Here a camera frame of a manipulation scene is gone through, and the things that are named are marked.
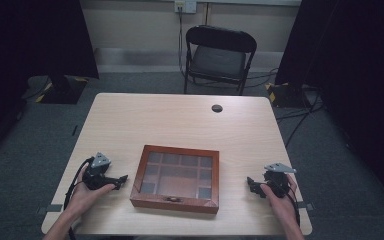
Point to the black stand base with tape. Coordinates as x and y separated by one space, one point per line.
61 88
285 95

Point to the person's left hand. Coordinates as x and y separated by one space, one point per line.
86 196

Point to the white wall socket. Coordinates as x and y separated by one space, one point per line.
185 6

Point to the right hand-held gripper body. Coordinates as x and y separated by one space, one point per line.
276 180

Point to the person's right hand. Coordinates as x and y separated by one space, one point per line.
281 201

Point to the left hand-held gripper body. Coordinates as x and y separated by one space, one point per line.
95 173

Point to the black folding chair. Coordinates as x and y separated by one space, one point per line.
218 58

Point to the wooden box with glass lid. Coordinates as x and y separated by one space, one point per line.
177 179

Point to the black curtain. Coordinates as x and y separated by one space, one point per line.
30 66
353 83

